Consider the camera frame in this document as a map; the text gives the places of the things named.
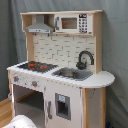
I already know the red stove knob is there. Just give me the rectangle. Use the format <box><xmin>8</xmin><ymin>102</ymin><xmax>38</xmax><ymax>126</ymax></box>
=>
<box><xmin>13</xmin><ymin>76</ymin><xmax>19</xmax><ymax>82</ymax></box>
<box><xmin>32</xmin><ymin>81</ymin><xmax>37</xmax><ymax>87</ymax></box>

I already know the black toy stovetop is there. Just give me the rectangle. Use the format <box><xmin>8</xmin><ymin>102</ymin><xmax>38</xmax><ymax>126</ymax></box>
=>
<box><xmin>20</xmin><ymin>61</ymin><xmax>56</xmax><ymax>72</ymax></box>

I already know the grey range hood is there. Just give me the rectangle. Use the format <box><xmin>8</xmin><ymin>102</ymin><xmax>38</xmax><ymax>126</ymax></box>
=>
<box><xmin>25</xmin><ymin>15</ymin><xmax>54</xmax><ymax>34</ymax></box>

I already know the white fridge door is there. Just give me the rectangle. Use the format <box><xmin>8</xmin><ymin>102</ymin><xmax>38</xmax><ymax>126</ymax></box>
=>
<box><xmin>44</xmin><ymin>81</ymin><xmax>82</xmax><ymax>128</ymax></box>

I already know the black toy faucet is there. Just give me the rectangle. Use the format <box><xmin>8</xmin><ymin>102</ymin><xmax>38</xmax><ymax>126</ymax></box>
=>
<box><xmin>76</xmin><ymin>50</ymin><xmax>94</xmax><ymax>70</ymax></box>

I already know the toy microwave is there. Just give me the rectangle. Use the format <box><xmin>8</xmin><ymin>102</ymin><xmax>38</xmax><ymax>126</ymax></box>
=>
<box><xmin>55</xmin><ymin>14</ymin><xmax>92</xmax><ymax>34</ymax></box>

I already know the left red stove knob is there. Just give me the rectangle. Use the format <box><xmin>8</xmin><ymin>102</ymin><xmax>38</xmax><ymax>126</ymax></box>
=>
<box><xmin>13</xmin><ymin>76</ymin><xmax>19</xmax><ymax>82</ymax></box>

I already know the grey toy sink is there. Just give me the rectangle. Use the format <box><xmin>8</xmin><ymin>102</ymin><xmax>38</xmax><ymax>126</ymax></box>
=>
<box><xmin>53</xmin><ymin>67</ymin><xmax>92</xmax><ymax>81</ymax></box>

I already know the right red stove knob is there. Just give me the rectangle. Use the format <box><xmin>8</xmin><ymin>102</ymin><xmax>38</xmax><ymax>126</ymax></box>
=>
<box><xmin>32</xmin><ymin>81</ymin><xmax>37</xmax><ymax>87</ymax></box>

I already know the wooden toy kitchen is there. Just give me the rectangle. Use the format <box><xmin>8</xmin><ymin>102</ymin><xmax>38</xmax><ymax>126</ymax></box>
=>
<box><xmin>8</xmin><ymin>10</ymin><xmax>115</xmax><ymax>128</ymax></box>

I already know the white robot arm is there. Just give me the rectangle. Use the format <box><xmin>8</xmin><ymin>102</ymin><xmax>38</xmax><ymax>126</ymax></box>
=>
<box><xmin>3</xmin><ymin>115</ymin><xmax>37</xmax><ymax>128</ymax></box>

